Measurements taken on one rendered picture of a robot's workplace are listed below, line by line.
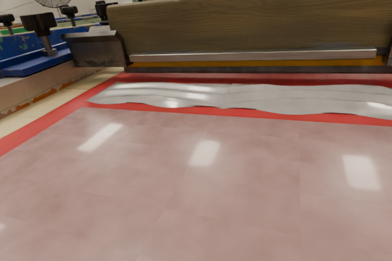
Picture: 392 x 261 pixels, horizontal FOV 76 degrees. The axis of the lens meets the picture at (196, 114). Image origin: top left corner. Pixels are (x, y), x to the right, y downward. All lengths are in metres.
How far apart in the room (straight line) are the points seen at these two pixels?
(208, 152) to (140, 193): 0.06
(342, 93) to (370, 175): 0.11
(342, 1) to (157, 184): 0.25
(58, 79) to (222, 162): 0.30
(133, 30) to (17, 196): 0.25
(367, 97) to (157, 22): 0.25
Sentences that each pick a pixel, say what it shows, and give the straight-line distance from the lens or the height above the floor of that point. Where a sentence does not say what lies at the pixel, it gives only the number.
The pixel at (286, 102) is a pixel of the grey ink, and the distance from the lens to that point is 0.26.
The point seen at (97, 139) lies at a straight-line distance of 0.25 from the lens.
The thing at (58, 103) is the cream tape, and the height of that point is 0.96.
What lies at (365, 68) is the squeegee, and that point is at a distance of 0.35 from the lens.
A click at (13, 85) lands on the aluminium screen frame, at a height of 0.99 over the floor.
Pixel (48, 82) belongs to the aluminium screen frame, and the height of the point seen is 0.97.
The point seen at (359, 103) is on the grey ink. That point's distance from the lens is 0.27.
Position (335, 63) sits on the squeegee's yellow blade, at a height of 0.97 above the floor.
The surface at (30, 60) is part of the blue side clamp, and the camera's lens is 0.44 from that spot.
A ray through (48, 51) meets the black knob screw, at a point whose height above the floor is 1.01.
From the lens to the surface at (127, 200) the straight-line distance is 0.17.
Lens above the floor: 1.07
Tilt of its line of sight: 27 degrees down
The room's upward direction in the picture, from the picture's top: 7 degrees counter-clockwise
